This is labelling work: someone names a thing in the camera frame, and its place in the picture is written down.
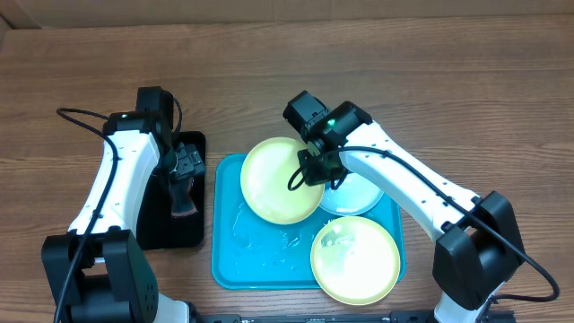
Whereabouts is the orange and green sponge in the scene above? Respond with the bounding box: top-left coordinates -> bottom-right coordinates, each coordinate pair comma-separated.
170,178 -> 197,218

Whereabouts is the yellow plate with scribble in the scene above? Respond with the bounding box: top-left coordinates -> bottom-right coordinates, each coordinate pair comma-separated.
240,137 -> 324,225

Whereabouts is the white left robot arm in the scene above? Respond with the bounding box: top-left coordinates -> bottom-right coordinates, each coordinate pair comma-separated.
41,86 -> 206,323

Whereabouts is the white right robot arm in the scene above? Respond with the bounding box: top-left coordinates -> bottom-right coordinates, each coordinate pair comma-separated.
283,91 -> 525,322

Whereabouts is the black rectangular plastic tray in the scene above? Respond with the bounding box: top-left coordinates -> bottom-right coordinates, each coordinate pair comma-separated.
135,131 -> 206,250

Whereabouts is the teal plastic serving tray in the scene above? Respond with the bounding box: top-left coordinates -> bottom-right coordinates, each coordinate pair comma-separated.
211,153 -> 407,291

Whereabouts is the light blue plate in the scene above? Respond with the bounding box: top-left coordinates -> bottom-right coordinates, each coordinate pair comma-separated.
319,173 -> 384,216

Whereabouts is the yellow plate near front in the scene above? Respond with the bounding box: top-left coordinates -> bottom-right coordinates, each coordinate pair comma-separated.
310,216 -> 401,306

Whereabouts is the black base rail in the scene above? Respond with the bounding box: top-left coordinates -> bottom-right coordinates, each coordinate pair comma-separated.
187,308 -> 516,323

